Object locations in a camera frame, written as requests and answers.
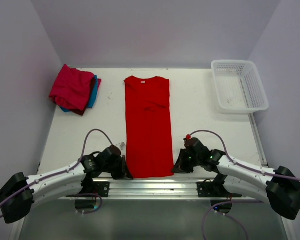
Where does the bright red t shirt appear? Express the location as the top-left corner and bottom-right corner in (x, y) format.
(124, 76), (174, 179)

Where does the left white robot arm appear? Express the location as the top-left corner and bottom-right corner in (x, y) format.
(0, 145), (133, 224)

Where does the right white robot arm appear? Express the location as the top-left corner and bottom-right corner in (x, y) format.
(172, 137), (300, 220)

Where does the folded maroon t shirt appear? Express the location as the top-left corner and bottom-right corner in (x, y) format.
(72, 77), (96, 116)

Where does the folded teal t shirt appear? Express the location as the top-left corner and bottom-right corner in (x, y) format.
(59, 75), (102, 113)

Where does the white plastic basket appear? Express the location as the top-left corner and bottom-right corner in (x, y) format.
(211, 60), (269, 114)

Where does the folded magenta t shirt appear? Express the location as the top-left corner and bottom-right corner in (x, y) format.
(49, 64), (94, 111)

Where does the aluminium mounting rail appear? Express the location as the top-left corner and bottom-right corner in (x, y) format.
(59, 177), (266, 201)

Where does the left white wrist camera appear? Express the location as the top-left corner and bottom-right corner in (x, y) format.
(115, 142), (126, 152)

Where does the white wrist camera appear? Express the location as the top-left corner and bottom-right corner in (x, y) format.
(115, 142), (126, 152)
(183, 134), (192, 142)

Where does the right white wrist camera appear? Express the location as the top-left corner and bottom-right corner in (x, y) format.
(183, 134), (192, 142)

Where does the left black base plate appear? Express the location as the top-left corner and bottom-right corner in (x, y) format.
(91, 181), (110, 198)

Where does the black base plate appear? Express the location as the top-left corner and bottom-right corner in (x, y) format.
(196, 179), (228, 198)
(91, 181), (110, 198)

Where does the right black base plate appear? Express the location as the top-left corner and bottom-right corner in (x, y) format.
(196, 179), (228, 198)

